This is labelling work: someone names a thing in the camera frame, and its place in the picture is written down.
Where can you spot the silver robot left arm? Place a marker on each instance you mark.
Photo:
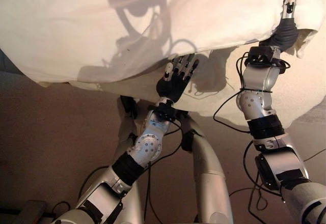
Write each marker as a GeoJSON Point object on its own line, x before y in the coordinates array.
{"type": "Point", "coordinates": [149, 145]}

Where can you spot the white duvet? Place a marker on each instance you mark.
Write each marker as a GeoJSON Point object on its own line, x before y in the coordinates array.
{"type": "Point", "coordinates": [63, 30]}

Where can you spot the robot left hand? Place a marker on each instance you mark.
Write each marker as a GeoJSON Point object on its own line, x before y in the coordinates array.
{"type": "Point", "coordinates": [173, 84]}

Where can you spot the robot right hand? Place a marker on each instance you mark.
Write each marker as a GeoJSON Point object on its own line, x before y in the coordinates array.
{"type": "Point", "coordinates": [286, 34]}

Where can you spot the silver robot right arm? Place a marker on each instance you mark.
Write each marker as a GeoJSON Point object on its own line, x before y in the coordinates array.
{"type": "Point", "coordinates": [254, 104]}

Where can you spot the silver robot right leg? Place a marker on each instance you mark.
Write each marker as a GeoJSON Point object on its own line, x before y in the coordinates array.
{"type": "Point", "coordinates": [208, 173]}

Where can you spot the cream bed sheet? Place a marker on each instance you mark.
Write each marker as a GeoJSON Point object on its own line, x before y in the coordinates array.
{"type": "Point", "coordinates": [216, 101]}

